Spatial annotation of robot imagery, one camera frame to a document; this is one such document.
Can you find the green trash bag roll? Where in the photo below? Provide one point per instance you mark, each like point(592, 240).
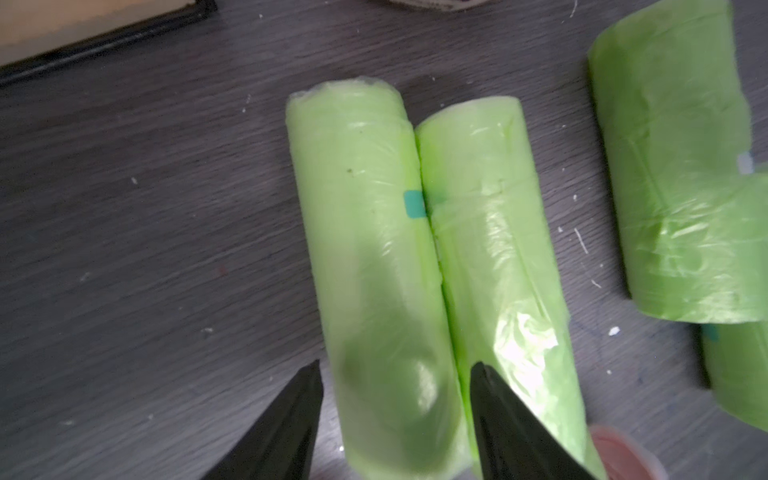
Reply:
point(676, 128)
point(377, 281)
point(501, 283)
point(735, 358)

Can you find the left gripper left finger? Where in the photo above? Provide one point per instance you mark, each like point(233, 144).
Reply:
point(280, 444)

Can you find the wooden wire shelf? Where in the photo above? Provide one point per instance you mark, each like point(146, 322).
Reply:
point(39, 36)

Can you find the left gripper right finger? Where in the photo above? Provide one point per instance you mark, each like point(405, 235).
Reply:
point(512, 442)

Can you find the pink trash bag roll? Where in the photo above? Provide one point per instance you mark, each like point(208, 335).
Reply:
point(625, 459)

